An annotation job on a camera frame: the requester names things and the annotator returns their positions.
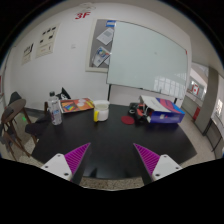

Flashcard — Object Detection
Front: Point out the large whiteboard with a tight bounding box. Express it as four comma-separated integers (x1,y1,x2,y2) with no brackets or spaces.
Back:
106,20,190,100

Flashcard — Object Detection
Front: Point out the colourful pinned leaflet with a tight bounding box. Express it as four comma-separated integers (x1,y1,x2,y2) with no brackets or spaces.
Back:
92,46,111,68

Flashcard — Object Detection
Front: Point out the large white wall poster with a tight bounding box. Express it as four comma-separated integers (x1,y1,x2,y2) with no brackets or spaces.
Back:
35,23,61,59

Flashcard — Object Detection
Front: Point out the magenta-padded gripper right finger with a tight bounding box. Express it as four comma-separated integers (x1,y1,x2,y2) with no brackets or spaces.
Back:
133,142,184,185

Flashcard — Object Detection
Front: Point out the clear plastic water bottle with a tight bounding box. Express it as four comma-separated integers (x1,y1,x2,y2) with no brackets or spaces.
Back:
47,91,64,127

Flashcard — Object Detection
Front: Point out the red and white sign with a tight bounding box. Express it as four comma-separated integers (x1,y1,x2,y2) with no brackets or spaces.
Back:
191,84,200,96

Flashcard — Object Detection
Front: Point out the red floor number sign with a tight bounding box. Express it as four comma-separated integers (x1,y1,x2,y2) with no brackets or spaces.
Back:
74,11,92,20

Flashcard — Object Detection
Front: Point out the blue and purple cardboard box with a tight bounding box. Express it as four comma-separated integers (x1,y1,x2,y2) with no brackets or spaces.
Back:
139,95,186,125

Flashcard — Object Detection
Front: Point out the grey framed bulletin board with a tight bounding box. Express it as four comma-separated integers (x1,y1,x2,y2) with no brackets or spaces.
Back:
85,18,117,73

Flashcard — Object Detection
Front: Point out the small white wall poster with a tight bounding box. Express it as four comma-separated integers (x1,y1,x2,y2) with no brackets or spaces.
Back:
21,43,35,66

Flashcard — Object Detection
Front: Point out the white mug with yellow handle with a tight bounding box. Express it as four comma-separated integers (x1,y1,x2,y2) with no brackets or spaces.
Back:
92,105,110,123

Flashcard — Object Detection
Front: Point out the black and red device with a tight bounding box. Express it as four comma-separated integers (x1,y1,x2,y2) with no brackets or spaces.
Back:
129,102,152,124

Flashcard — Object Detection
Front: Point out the dark chair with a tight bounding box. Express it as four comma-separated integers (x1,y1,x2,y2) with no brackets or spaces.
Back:
8,91,23,106

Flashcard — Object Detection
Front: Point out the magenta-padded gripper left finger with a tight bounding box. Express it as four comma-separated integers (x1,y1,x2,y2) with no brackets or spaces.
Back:
40,142,92,185

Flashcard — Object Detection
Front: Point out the colourful orange book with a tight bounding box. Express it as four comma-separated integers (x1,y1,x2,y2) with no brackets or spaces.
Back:
59,97,96,114

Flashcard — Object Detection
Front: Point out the round brown wooden table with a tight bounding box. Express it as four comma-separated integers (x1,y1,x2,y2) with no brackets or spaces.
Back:
0,98,34,161

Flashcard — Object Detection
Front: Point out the white paper sheet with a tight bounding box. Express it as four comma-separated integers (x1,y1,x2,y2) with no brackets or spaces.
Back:
96,27,115,46

